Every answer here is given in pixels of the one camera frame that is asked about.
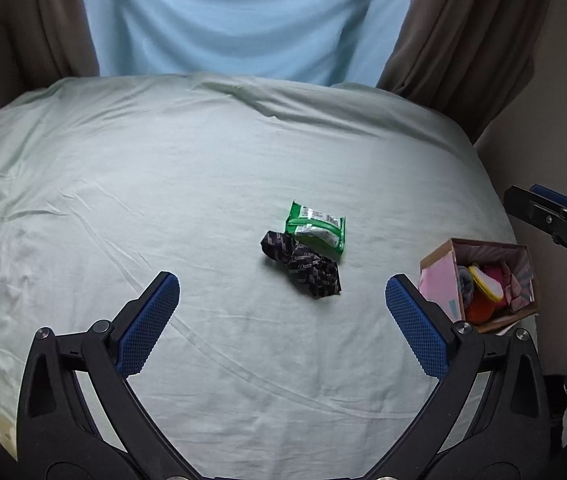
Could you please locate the black patterned cloth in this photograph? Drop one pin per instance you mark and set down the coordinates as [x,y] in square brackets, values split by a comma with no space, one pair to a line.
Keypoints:
[308,267]

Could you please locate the green wipes packet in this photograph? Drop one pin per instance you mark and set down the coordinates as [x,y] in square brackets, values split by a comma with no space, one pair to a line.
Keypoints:
[316,225]

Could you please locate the mauve fabric scrunchie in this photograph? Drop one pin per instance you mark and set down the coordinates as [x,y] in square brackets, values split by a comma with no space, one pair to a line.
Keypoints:
[514,287]

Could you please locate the orange pompom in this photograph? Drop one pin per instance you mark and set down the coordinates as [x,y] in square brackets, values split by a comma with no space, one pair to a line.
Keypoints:
[478,311]

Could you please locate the pink patterned cardboard box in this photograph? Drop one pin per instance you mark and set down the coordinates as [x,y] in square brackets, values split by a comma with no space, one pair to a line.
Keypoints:
[438,285]

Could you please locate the brown curtain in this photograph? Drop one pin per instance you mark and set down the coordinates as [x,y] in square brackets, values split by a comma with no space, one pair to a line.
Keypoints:
[468,35]
[48,15]

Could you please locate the grey-blue sock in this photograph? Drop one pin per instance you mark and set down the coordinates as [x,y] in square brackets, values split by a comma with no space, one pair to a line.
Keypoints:
[465,285]

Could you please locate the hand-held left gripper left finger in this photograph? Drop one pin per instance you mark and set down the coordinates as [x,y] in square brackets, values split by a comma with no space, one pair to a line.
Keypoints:
[148,327]

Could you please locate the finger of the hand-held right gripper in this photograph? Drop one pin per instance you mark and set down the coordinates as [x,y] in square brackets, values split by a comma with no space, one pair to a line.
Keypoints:
[536,212]
[556,199]

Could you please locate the light blue hanging cloth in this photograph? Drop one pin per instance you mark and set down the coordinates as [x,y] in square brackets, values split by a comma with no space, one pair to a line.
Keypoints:
[243,15]

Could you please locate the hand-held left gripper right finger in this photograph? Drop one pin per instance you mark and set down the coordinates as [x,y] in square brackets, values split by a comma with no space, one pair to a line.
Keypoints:
[418,330]

